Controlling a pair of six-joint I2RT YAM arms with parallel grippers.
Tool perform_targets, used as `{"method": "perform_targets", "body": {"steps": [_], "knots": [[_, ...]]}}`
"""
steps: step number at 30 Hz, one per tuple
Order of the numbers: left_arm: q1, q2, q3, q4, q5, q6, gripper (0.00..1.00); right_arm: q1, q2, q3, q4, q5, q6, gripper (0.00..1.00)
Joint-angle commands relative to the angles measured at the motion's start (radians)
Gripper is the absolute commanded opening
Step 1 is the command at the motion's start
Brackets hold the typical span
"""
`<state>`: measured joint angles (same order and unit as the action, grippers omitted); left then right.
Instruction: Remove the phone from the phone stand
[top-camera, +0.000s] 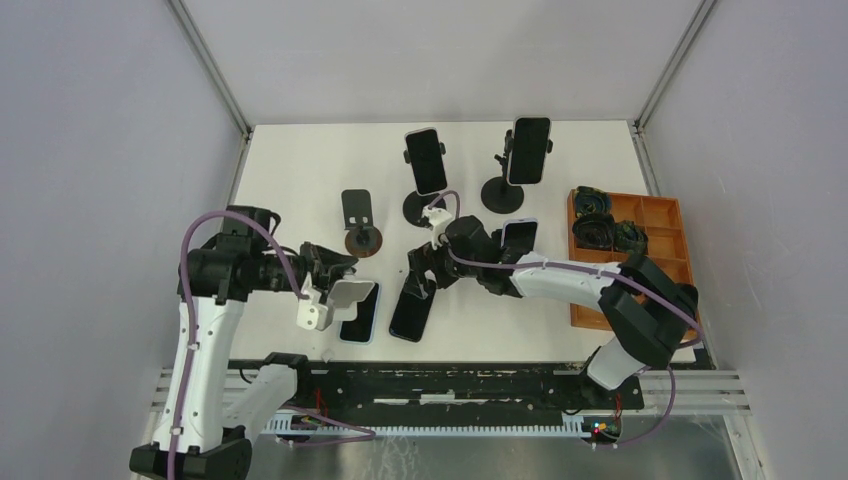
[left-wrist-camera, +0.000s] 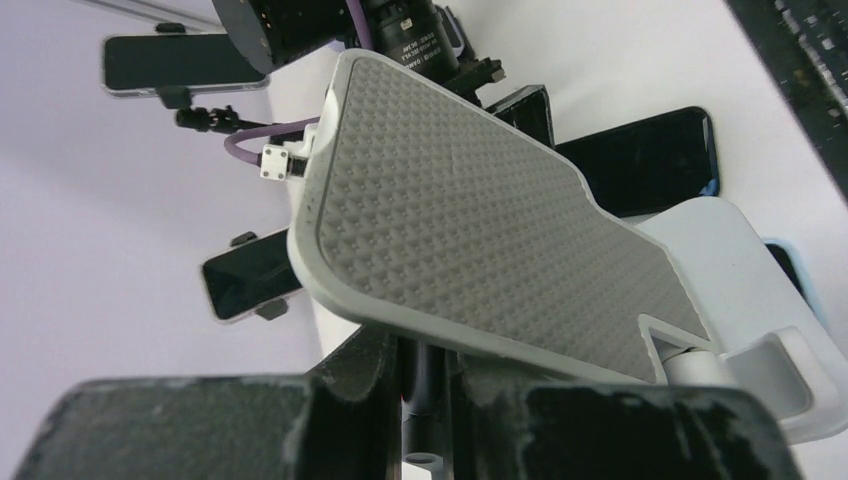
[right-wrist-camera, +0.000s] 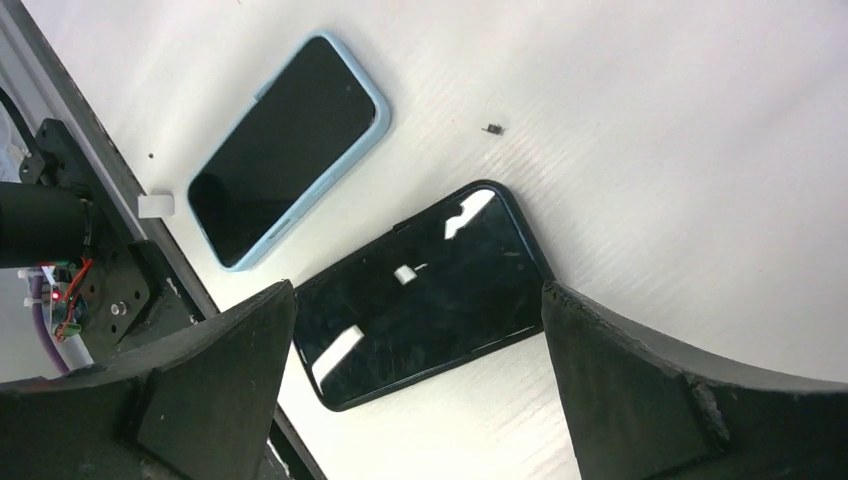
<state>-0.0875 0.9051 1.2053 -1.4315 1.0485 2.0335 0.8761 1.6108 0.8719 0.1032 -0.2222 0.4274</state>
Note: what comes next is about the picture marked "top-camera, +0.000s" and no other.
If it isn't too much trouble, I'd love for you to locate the white slotted cable duct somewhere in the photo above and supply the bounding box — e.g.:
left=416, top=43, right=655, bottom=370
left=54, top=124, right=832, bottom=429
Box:
left=261, top=409, right=618, bottom=443

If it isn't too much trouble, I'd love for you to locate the phone with white case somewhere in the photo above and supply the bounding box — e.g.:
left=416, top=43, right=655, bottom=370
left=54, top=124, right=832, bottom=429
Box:
left=389, top=281, right=437, bottom=343

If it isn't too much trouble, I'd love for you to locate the orange compartment tray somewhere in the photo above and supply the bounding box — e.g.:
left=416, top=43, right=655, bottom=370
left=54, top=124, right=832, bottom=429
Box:
left=566, top=188, right=704, bottom=335

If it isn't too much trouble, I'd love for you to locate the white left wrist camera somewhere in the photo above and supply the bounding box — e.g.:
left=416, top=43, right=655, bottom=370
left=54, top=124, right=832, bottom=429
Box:
left=296, top=275, right=376, bottom=331

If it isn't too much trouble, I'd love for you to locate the silver folding phone stand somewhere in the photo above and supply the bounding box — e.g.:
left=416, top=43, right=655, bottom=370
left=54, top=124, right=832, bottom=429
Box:
left=401, top=258, right=415, bottom=286

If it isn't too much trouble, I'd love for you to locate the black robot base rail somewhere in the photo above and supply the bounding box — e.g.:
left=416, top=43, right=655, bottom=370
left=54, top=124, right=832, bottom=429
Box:
left=229, top=358, right=645, bottom=429

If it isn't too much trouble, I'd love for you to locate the phone with light blue case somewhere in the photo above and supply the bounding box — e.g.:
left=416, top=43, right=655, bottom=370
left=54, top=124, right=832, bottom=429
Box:
left=339, top=283, right=381, bottom=344

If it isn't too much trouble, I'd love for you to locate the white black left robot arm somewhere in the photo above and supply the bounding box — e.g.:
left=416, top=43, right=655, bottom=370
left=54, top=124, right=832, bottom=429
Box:
left=129, top=205, right=374, bottom=479

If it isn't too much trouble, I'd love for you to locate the wooden-base black plate stand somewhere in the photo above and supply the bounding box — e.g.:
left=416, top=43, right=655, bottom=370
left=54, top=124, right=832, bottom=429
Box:
left=341, top=189, right=383, bottom=258

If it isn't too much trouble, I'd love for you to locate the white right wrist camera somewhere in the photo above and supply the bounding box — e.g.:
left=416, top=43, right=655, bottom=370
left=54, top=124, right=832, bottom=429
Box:
left=422, top=190, right=461, bottom=250

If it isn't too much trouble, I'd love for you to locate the phone with purple case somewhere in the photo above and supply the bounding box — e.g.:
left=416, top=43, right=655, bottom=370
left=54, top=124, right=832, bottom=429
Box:
left=501, top=218, right=539, bottom=252

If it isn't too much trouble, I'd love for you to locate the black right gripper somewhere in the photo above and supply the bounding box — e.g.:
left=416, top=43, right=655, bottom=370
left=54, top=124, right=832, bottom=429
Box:
left=403, top=237, right=480, bottom=299

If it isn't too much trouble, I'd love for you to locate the green blue rolled tie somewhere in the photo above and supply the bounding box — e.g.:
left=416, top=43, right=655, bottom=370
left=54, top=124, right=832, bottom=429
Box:
left=613, top=220, right=649, bottom=255

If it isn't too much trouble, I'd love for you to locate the dark brown rolled tie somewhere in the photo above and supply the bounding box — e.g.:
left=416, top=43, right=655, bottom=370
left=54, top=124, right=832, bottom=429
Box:
left=572, top=213, right=615, bottom=251

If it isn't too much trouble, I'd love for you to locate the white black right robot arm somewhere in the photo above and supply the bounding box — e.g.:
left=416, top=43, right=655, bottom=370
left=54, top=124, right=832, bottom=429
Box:
left=402, top=208, right=703, bottom=408

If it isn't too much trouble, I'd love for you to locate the blue yellow rolled tie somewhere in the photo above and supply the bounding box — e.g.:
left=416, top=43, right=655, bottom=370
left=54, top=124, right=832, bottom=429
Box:
left=573, top=186, right=612, bottom=218

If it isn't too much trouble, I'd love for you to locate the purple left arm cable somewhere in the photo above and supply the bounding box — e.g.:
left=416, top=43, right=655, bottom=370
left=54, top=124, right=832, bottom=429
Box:
left=165, top=209, right=378, bottom=480

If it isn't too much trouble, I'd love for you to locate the phone on middle stand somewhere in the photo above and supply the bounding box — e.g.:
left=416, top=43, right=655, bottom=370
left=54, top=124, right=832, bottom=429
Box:
left=404, top=127, right=448, bottom=195

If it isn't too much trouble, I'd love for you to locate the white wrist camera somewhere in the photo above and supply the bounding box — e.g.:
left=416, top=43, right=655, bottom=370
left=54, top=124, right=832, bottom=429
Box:
left=296, top=275, right=376, bottom=331
left=422, top=190, right=461, bottom=250

